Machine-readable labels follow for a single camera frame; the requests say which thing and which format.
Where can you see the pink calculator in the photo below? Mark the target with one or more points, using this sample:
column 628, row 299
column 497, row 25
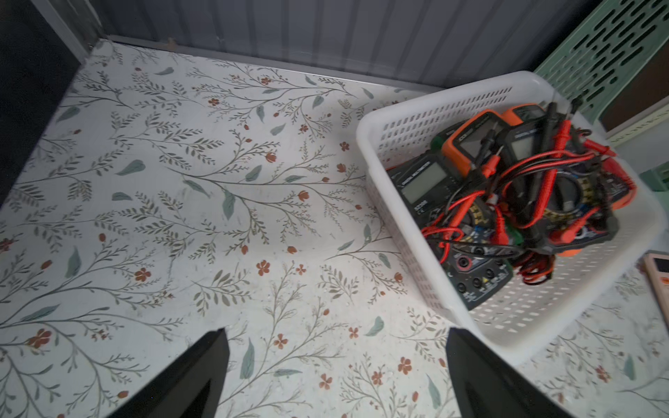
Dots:
column 657, row 271

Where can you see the orange multimeter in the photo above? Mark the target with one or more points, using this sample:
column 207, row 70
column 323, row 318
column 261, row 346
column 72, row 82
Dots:
column 518, row 115

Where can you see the dark green multimeter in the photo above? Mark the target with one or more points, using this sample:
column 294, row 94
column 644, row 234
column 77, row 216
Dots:
column 442, row 143
column 478, row 272

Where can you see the small black multimeter with leads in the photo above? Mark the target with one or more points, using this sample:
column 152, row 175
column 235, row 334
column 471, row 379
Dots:
column 551, row 197

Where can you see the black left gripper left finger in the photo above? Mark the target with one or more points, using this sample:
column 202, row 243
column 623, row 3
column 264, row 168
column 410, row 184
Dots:
column 191, row 386

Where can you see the orange multimeter diagonal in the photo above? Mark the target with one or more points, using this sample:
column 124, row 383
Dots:
column 465, row 144

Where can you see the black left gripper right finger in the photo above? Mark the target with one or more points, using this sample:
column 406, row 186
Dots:
column 487, row 386

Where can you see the tiny black multimeter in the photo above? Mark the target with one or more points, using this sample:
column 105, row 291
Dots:
column 450, row 209

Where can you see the green desktop file organizer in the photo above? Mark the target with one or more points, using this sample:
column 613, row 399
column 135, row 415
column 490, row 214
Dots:
column 606, row 52

